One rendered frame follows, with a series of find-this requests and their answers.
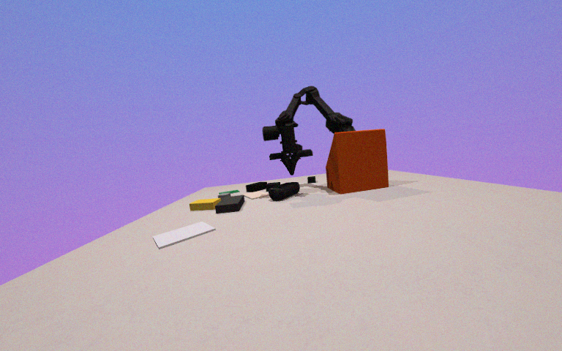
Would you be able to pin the dark grey switch panel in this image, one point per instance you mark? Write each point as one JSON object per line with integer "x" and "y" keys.
{"x": 282, "y": 191}

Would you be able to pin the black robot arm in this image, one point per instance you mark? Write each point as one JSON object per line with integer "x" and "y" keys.
{"x": 284, "y": 124}

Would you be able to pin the yellow rectangular block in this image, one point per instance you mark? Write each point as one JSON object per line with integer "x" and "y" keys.
{"x": 208, "y": 204}

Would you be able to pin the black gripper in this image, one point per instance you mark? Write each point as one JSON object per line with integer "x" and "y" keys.
{"x": 288, "y": 147}

